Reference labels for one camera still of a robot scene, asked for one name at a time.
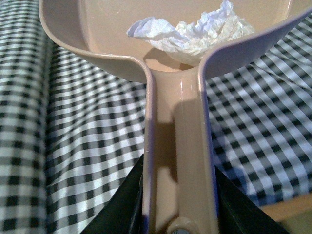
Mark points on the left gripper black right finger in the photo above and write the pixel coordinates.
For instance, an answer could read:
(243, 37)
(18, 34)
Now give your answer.
(238, 214)

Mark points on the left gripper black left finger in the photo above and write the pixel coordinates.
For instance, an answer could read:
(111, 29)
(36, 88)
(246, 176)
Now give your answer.
(122, 214)

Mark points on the pink plastic dustpan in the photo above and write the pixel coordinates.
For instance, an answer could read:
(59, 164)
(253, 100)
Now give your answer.
(179, 185)

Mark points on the white paper tissue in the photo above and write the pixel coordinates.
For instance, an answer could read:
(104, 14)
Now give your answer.
(188, 42)

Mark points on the wooden nightstand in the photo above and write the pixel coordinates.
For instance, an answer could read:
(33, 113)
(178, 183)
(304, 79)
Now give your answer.
(295, 215)

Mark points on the black white checkered bedsheet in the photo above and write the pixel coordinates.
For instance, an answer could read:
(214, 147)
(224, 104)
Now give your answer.
(70, 132)

